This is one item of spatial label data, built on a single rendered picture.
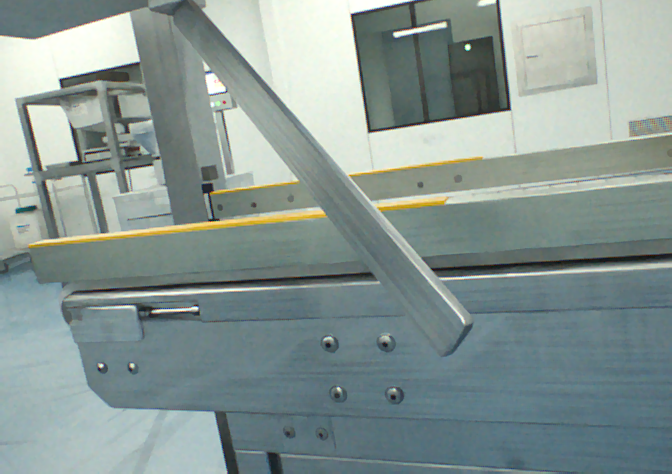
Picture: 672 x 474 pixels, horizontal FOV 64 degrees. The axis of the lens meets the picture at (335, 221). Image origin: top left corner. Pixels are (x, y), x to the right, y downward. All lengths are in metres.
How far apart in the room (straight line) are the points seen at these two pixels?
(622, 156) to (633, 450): 0.28
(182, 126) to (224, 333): 0.39
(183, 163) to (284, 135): 0.46
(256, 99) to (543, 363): 0.23
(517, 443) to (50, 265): 0.38
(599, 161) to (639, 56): 5.12
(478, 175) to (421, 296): 0.38
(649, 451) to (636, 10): 5.41
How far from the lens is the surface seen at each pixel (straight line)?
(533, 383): 0.36
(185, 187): 0.75
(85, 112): 4.24
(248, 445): 0.51
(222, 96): 3.27
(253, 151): 5.81
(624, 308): 0.34
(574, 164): 0.59
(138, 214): 3.14
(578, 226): 0.33
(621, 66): 5.66
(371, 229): 0.24
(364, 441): 0.46
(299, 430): 0.47
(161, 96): 0.76
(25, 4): 0.47
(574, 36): 5.55
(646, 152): 0.60
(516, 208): 0.32
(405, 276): 0.23
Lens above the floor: 0.90
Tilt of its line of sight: 9 degrees down
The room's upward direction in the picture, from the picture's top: 9 degrees counter-clockwise
